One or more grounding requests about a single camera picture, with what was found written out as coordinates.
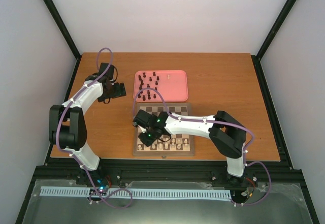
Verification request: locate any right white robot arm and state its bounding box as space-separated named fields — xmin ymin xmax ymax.
xmin=133 ymin=109 xmax=246 ymax=178

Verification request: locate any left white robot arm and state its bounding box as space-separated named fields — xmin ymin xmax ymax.
xmin=49 ymin=63 xmax=126 ymax=185

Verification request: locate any wooden chess board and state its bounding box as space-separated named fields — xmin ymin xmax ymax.
xmin=133 ymin=103 xmax=194 ymax=157

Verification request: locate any pink plastic tray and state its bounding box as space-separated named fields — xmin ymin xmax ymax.
xmin=133 ymin=70 xmax=188 ymax=103

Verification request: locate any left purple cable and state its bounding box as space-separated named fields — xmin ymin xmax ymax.
xmin=56 ymin=47 xmax=134 ymax=209

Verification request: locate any black aluminium frame base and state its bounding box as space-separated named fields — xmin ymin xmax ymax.
xmin=16 ymin=52 xmax=319 ymax=223

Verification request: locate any light blue cable duct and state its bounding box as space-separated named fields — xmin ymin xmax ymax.
xmin=40 ymin=186 xmax=231 ymax=201

